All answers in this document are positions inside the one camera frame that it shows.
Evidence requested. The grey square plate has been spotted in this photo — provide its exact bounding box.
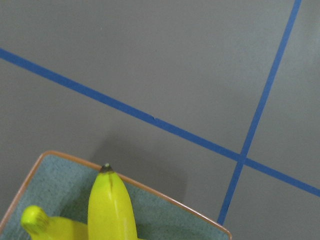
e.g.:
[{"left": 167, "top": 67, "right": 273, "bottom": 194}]
[{"left": 0, "top": 151, "right": 232, "bottom": 240}]

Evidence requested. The yellow banana basket bottom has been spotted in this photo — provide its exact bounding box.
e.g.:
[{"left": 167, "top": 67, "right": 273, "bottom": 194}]
[{"left": 87, "top": 163, "right": 138, "bottom": 240}]

